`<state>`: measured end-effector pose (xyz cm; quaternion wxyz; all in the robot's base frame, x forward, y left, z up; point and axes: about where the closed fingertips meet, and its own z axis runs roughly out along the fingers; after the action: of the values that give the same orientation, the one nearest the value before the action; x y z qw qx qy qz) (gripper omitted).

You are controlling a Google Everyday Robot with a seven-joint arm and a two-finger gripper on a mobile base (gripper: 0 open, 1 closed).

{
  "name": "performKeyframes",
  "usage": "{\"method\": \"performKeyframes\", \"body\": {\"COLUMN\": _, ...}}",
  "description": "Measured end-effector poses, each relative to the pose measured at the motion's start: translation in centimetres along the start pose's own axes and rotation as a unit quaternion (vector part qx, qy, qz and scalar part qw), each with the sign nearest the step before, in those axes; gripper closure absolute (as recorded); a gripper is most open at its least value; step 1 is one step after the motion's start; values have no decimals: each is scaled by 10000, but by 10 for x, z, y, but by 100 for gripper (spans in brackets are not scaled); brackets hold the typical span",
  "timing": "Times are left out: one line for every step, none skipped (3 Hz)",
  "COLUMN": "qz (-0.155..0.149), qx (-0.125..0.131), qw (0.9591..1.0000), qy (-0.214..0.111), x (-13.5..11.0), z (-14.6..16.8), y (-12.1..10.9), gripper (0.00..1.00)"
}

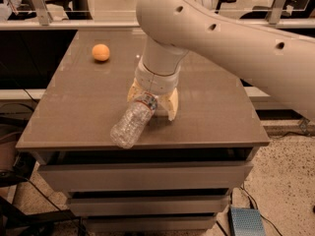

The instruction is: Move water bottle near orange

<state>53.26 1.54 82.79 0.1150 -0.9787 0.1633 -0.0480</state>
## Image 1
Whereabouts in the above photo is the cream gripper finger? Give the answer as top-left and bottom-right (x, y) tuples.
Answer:
(127, 80), (145, 102)
(156, 88), (179, 121)

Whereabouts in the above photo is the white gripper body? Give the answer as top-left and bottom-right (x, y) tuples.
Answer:
(135, 61), (180, 95)

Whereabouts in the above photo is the clear plastic water bottle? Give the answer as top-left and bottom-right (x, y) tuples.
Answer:
(110, 93), (158, 148)

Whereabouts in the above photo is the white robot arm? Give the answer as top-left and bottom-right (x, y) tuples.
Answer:
(135, 0), (315, 120)

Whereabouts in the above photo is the orange fruit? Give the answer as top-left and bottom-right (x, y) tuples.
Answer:
(92, 44), (110, 62)

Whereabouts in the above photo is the grey drawer cabinet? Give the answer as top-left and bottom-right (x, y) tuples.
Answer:
(18, 29), (269, 232)

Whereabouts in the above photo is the top grey drawer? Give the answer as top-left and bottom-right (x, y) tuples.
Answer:
(38, 161), (253, 192)

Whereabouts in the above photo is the grey drawer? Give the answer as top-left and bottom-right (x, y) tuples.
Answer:
(38, 161), (253, 192)
(85, 216), (216, 232)
(68, 196), (228, 216)

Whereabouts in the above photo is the middle grey drawer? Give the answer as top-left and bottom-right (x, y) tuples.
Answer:
(68, 196), (228, 216)

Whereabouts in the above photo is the bottom grey drawer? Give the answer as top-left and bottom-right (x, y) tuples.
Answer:
(85, 216), (216, 232)

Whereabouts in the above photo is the blue perforated box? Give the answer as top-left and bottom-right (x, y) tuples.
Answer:
(228, 207), (266, 236)

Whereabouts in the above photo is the glass partition rail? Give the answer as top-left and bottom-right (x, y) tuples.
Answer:
(0, 18), (315, 30)

